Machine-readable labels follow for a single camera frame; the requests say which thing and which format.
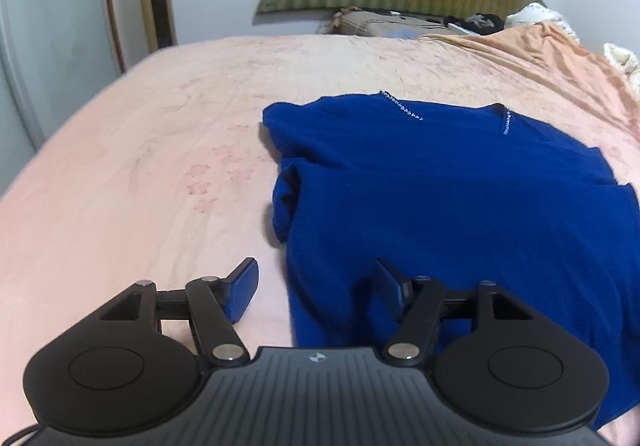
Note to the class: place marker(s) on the orange blanket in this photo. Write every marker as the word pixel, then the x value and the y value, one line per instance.
pixel 543 53

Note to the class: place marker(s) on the white crumpled quilt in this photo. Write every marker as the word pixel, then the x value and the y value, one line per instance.
pixel 625 61

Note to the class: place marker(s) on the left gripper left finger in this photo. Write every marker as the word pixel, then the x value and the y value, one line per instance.
pixel 224 298

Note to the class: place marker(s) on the white pillow behind blanket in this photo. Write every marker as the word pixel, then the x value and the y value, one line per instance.
pixel 535 13

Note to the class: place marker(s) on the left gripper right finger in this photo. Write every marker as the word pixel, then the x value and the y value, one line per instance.
pixel 421 297

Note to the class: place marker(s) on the glass wardrobe door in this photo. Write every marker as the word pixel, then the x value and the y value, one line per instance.
pixel 55 56

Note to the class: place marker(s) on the pink bed sheet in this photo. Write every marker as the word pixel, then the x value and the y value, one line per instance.
pixel 166 175

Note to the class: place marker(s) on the blue knit sweater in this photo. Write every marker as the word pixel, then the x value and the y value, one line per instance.
pixel 461 195

